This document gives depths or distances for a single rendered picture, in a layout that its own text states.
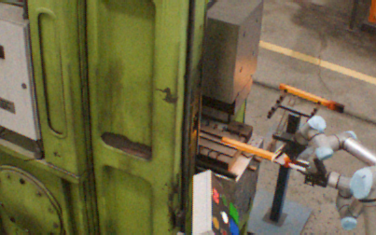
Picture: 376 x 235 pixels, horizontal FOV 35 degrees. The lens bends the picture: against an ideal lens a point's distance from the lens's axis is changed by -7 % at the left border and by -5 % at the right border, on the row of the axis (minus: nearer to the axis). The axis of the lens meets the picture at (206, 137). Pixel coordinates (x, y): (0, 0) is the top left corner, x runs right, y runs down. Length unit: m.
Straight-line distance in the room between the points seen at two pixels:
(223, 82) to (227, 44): 0.19
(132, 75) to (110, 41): 0.17
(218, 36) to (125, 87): 0.45
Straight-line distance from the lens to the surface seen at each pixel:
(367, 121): 5.12
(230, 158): 3.05
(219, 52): 2.62
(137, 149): 2.84
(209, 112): 3.37
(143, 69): 2.59
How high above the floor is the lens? 3.01
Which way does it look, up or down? 40 degrees down
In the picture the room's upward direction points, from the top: 4 degrees clockwise
